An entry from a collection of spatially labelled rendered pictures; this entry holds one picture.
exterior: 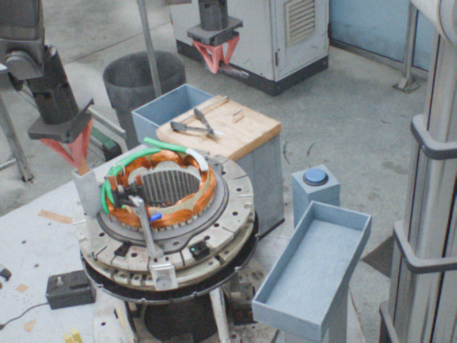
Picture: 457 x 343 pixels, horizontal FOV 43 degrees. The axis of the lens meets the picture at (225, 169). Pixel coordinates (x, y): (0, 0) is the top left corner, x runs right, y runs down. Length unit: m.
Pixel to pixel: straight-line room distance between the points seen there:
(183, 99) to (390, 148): 1.75
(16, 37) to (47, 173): 2.43
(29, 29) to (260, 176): 0.67
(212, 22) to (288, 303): 0.56
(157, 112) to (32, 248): 0.46
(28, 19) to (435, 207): 0.72
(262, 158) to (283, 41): 2.16
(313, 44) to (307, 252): 2.67
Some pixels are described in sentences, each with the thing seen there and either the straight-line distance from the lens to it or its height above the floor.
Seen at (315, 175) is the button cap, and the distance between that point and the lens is 1.12.
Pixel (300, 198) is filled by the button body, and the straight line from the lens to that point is 1.14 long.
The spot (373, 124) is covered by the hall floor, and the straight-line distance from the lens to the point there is 3.21.
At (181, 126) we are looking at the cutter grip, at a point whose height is 1.09.
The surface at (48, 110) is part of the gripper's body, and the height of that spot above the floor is 1.32.
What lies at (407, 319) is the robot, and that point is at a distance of 1.26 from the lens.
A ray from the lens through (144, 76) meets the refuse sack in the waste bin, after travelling 2.92.
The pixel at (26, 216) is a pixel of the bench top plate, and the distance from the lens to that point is 1.61.
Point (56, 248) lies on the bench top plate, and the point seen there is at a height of 0.78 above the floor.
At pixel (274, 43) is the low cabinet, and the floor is 0.34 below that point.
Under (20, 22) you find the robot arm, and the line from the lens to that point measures 0.76.
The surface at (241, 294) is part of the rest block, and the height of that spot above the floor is 0.84.
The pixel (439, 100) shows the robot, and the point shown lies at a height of 1.25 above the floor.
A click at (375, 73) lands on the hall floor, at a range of 3.71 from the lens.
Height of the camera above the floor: 1.73
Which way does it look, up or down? 37 degrees down
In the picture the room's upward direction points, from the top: 7 degrees counter-clockwise
